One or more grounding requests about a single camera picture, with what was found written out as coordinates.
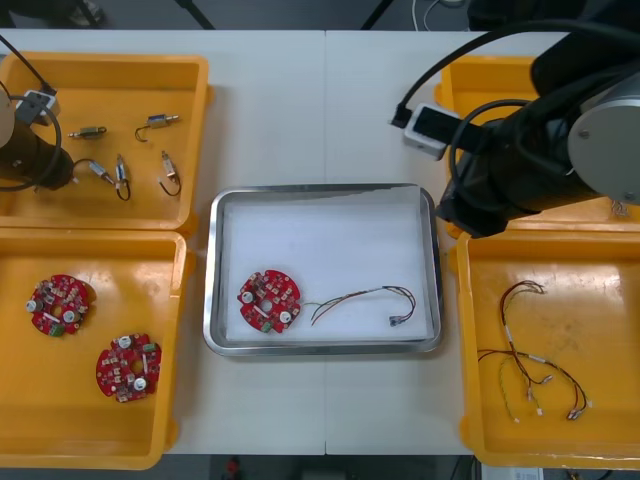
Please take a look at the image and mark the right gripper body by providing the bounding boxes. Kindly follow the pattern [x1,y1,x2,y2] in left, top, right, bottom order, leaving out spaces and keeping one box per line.
[434,149,517,240]

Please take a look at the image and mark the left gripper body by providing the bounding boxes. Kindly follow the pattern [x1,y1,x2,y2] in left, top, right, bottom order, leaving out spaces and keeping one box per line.
[32,146,77,194]

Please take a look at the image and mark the brass-coloured metal solenoid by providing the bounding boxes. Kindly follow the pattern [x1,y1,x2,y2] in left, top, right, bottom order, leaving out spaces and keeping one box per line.
[67,125,108,141]

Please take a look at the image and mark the steel tray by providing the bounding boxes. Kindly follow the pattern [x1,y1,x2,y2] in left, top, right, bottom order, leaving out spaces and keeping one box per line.
[202,183,444,357]

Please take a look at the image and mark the round red circuit board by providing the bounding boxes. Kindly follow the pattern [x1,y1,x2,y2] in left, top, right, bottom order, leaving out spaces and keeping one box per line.
[237,269,304,335]
[25,273,96,339]
[94,333,163,404]

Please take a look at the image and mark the white label metal solenoid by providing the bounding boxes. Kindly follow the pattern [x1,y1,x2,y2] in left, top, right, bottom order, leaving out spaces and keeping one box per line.
[72,158,115,185]

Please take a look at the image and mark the yellow-orange plastic bin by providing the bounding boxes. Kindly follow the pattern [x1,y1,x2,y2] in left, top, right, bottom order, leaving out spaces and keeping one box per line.
[0,52,214,236]
[447,228,640,469]
[432,54,640,236]
[0,227,196,471]

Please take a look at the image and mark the blue label metal solenoid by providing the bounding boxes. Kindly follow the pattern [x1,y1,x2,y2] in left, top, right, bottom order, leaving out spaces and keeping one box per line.
[113,153,133,202]
[134,113,182,145]

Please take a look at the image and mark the white sheet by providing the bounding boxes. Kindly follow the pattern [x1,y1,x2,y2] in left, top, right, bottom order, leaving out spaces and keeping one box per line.
[219,184,434,342]

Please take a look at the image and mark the black stand leg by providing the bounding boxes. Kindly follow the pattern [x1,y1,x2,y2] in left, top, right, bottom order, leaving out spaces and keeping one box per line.
[358,0,397,30]
[173,0,217,30]

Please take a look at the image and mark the red-black wire harness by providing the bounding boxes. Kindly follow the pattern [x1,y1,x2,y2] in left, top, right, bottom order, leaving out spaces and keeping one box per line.
[498,280,554,404]
[476,348,595,421]

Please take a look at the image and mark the metal solenoid with black cable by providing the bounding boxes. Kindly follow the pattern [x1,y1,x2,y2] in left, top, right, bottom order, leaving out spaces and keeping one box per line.
[157,149,183,197]

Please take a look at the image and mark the multicolour loose wire harness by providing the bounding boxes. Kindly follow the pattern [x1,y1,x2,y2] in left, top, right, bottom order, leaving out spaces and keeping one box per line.
[309,283,418,329]

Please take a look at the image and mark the green-yellow wire harness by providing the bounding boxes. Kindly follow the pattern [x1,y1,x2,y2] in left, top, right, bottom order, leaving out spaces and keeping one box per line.
[498,354,545,425]

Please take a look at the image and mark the white cable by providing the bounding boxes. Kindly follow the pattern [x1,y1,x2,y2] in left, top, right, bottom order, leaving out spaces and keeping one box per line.
[412,0,444,32]

